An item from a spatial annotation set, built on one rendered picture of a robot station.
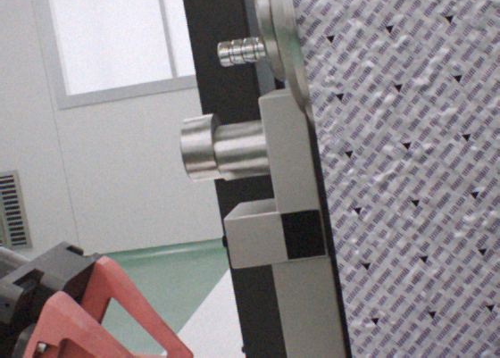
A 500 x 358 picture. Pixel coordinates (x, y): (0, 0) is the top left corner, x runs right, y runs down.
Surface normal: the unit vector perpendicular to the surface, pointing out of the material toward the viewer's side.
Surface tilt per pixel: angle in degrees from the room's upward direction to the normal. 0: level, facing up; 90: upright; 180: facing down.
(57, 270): 32
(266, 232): 90
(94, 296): 88
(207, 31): 90
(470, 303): 90
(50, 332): 100
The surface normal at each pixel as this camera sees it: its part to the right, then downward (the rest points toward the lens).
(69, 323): 0.18, 0.28
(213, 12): -0.18, 0.16
